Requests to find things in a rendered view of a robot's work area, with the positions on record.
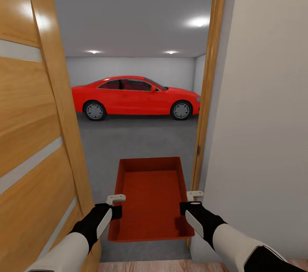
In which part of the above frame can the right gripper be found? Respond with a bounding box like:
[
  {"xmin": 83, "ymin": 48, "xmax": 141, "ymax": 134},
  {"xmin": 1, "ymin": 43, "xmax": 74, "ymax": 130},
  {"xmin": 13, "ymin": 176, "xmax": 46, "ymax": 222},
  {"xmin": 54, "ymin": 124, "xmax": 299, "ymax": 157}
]
[{"xmin": 179, "ymin": 202, "xmax": 190, "ymax": 215}]

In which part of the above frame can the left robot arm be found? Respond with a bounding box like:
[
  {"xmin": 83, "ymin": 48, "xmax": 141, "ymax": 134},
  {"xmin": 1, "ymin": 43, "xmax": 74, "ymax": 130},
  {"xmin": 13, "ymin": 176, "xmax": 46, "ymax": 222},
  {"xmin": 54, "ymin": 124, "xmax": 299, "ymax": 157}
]
[{"xmin": 24, "ymin": 194, "xmax": 126, "ymax": 272}]

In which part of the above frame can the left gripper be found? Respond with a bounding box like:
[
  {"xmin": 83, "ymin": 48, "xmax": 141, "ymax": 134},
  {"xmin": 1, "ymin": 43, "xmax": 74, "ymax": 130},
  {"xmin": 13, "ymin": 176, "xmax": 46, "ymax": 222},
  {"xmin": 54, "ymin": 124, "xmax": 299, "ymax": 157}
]
[{"xmin": 109, "ymin": 206, "xmax": 122, "ymax": 220}]

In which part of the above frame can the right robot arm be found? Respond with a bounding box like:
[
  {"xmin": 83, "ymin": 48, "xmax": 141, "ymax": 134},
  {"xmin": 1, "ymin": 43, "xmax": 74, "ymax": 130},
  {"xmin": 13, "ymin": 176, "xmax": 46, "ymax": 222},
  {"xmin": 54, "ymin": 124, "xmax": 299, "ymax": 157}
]
[{"xmin": 179, "ymin": 190, "xmax": 307, "ymax": 272}]

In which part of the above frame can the storage box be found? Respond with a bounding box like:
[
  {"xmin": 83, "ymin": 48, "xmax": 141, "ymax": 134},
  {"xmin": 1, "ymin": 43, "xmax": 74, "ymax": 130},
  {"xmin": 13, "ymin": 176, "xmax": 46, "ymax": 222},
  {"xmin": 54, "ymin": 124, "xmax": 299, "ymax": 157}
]
[{"xmin": 107, "ymin": 157, "xmax": 195, "ymax": 242}]

